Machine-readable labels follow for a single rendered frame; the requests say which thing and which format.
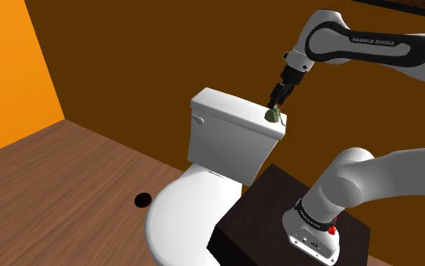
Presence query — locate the white toilet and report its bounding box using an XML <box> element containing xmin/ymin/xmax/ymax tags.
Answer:
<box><xmin>145</xmin><ymin>86</ymin><xmax>288</xmax><ymax>266</ymax></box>

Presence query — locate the small green figure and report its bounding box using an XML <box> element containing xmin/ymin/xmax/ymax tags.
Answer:
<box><xmin>264</xmin><ymin>104</ymin><xmax>282</xmax><ymax>123</ymax></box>

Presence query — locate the small black round object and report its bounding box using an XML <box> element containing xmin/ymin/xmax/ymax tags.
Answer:
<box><xmin>134</xmin><ymin>192</ymin><xmax>152</xmax><ymax>209</ymax></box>

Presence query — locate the dark robot stand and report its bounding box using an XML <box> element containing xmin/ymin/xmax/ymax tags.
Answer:
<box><xmin>206</xmin><ymin>162</ymin><xmax>371</xmax><ymax>266</ymax></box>

